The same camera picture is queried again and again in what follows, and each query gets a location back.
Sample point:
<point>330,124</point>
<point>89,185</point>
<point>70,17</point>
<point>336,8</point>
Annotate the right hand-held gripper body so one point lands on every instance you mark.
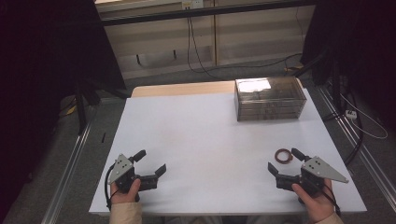
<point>311,175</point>

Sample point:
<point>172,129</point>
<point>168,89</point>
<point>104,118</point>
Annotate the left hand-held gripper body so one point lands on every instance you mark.
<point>124,174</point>

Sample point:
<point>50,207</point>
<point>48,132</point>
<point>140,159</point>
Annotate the smoky transparent drawer box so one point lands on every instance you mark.
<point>267,102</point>

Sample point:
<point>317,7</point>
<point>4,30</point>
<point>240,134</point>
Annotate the person's left hand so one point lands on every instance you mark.
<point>126,196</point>

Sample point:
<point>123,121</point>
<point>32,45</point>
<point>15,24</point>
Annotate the person's right hand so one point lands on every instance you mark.
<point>319,205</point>

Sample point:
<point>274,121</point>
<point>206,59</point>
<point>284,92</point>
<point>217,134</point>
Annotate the small black floor object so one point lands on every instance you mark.
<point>103,137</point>

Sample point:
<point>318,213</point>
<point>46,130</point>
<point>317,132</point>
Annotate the white power adapter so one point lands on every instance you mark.
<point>351,114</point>

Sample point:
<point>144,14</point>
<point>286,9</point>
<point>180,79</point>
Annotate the black stand legs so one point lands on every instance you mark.
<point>81,112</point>
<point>335,93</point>

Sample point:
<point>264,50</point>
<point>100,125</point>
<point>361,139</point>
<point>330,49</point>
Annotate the black curtain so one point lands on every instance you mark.
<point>46,46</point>
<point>358,46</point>

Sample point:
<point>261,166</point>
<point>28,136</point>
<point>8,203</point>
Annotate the black horizontal bar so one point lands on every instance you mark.
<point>202,12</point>

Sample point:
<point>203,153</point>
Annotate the aluminium floor rail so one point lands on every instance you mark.
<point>358,146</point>
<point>71,161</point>

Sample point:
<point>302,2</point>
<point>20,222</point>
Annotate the black wall hook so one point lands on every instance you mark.
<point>174,54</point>
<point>138,59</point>

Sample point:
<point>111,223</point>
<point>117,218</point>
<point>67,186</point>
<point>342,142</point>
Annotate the white wall socket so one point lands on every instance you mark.
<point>192,3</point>

